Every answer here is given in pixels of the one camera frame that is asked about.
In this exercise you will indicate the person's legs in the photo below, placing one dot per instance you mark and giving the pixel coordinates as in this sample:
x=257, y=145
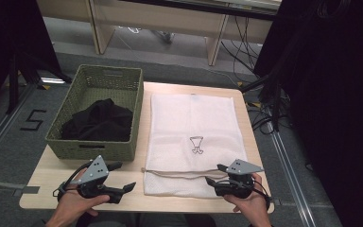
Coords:
x=157, y=220

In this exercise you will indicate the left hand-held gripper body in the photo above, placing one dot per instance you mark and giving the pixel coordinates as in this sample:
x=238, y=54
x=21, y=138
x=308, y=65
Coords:
x=94, y=170

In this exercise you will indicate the black curtain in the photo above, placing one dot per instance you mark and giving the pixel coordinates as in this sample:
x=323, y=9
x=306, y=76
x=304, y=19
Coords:
x=6, y=38
x=337, y=94

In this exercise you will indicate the metal floor rail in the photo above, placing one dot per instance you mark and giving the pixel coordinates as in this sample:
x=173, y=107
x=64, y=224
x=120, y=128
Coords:
x=0, y=129
x=291, y=176

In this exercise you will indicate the black garment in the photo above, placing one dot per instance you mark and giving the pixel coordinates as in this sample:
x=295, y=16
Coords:
x=100, y=121

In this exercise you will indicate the white mesh laundry bag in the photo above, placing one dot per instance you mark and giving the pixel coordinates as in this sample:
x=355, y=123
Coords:
x=189, y=119

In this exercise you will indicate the black metal stand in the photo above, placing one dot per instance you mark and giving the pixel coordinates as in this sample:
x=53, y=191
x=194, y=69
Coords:
x=275, y=104

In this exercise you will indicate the person's left hand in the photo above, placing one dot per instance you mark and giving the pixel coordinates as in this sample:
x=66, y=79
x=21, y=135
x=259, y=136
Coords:
x=72, y=205

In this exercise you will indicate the grey tape strip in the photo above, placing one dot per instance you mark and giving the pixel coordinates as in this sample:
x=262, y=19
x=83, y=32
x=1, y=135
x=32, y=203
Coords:
x=9, y=186

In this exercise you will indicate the light wooden desk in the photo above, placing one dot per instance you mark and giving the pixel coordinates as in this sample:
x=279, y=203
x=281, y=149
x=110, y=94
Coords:
x=157, y=19

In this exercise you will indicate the person's right hand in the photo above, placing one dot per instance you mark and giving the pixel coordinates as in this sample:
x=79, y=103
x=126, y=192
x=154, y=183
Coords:
x=252, y=205

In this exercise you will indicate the black tripod stand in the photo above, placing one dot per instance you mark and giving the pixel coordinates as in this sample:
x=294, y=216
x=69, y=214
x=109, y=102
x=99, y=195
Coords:
x=15, y=78

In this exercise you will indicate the green woven basket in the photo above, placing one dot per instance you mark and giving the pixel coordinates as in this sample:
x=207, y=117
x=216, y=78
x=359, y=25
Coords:
x=100, y=94

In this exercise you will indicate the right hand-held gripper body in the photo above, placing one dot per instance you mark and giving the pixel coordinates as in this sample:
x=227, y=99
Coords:
x=239, y=184

